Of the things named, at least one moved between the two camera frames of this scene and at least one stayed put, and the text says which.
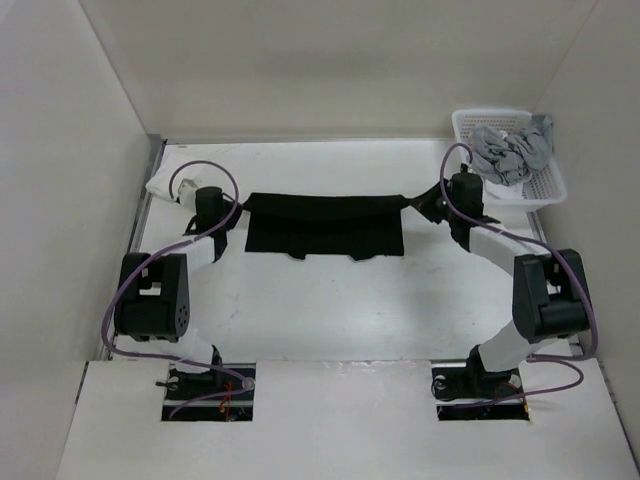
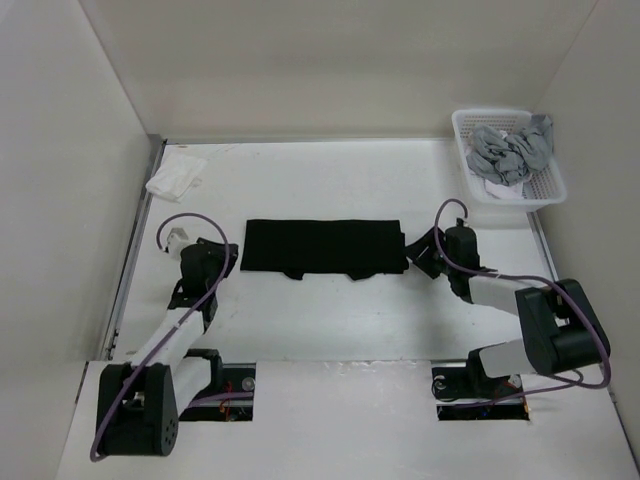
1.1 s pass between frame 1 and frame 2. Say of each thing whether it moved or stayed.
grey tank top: stayed
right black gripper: moved
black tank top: moved
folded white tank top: stayed
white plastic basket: stayed
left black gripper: moved
